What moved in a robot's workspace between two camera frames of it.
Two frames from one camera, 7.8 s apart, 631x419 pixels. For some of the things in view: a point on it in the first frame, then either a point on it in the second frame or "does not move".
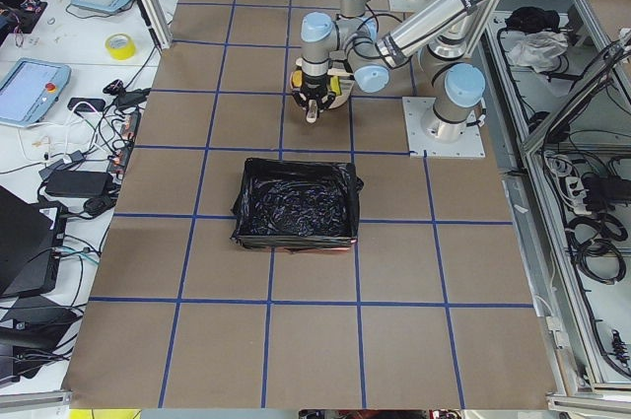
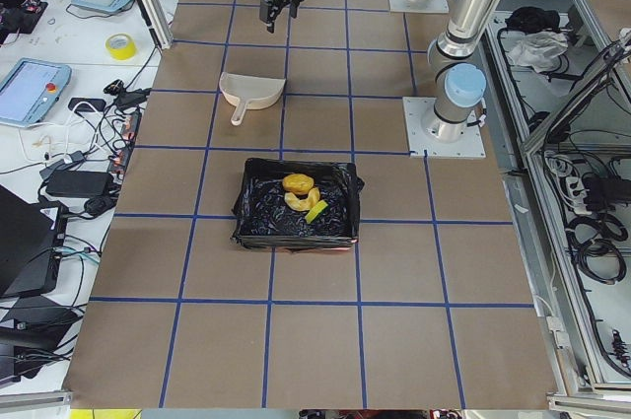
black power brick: (79, 183) does not move
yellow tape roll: (120, 46) does not move
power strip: (117, 165) does not move
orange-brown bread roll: (297, 78) to (298, 182)
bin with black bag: (297, 206) does not move
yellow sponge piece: (335, 85) to (315, 211)
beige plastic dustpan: (346, 80) to (249, 92)
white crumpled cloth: (539, 50) does not move
